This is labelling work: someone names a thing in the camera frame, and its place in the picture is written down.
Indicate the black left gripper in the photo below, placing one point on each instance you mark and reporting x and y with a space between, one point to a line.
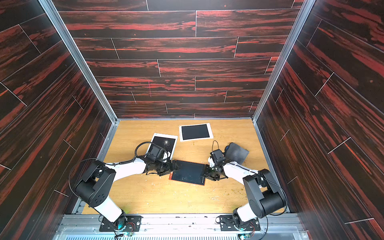
170 169

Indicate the white teal drawing tablet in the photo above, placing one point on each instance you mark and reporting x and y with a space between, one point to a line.
168 142

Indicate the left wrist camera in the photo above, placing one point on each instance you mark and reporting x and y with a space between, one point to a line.
155 153

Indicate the aluminium frame right post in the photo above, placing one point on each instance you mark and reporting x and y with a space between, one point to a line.
292 38

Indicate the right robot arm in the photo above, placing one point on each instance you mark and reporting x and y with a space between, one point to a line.
264 195

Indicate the dark grey wiping cloth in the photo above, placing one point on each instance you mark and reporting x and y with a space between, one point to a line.
235 153

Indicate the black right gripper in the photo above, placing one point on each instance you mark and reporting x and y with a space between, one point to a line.
213 171

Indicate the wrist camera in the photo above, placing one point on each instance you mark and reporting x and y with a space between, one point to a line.
155 153
216 158

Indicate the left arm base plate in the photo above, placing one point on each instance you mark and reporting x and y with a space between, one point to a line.
124 224

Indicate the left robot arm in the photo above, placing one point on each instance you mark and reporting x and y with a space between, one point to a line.
95 184

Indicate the aluminium front rail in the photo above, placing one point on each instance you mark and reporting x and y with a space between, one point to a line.
182 227

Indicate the aluminium frame left post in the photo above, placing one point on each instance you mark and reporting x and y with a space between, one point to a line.
58 23

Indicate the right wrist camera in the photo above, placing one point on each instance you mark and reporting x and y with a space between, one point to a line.
216 158

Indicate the red drawing tablet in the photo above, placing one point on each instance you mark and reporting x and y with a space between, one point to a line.
188 172

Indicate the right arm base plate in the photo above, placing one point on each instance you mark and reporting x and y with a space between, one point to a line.
233 223

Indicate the aluminium frame post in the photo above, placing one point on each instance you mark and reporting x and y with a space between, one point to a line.
58 23
292 38

